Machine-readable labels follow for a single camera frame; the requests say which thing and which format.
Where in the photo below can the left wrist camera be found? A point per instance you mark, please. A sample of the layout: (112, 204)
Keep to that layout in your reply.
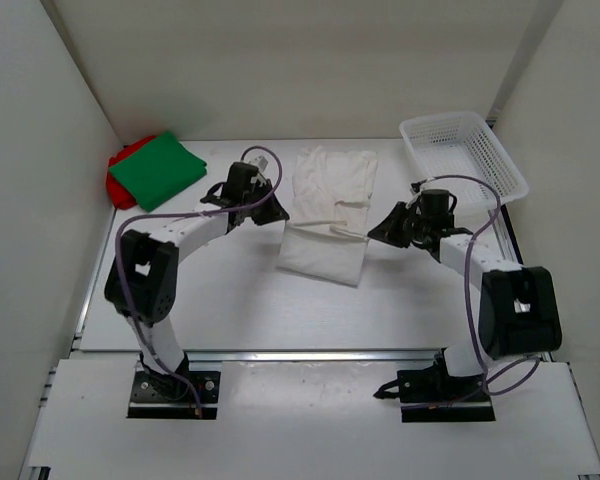
(260, 162)

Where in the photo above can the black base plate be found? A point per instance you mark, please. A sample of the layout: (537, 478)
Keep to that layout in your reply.
(432, 395)
(148, 400)

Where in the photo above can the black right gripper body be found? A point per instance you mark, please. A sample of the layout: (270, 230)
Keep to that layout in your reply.
(407, 227)

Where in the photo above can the red t shirt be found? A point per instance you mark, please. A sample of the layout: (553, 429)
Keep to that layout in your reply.
(120, 197)

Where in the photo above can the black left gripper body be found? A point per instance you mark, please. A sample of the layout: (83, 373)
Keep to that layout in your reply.
(264, 211)

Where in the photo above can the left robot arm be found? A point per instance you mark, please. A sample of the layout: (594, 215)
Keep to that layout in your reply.
(142, 282)

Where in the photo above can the green t shirt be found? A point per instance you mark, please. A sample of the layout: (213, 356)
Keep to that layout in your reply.
(158, 171)

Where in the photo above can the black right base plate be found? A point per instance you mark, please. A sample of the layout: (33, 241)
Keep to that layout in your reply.
(432, 395)

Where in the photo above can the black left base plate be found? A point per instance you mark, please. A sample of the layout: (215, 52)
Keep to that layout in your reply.
(148, 400)

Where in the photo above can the white plastic basket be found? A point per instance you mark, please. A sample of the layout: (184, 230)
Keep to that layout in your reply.
(458, 143)

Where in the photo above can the aluminium rail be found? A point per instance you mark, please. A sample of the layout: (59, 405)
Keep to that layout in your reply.
(312, 356)

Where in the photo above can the white cloth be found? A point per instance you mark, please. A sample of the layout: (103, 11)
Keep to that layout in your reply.
(326, 234)

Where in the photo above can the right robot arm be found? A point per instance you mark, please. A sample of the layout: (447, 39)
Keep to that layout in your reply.
(512, 309)

